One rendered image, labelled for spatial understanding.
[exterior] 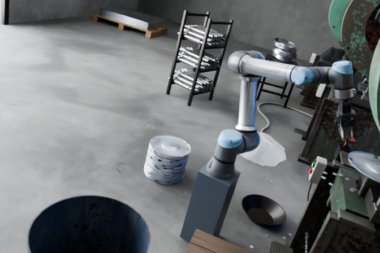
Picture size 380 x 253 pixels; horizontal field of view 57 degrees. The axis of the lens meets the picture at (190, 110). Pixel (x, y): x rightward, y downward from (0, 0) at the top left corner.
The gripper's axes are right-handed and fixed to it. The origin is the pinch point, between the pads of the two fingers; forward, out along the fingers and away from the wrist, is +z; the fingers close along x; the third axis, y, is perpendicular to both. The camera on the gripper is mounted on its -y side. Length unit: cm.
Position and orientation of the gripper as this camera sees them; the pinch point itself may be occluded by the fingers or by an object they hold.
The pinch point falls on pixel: (346, 138)
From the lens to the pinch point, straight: 172.8
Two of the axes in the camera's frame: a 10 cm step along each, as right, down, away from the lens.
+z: 1.8, 9.4, 2.7
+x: 9.5, -0.9, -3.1
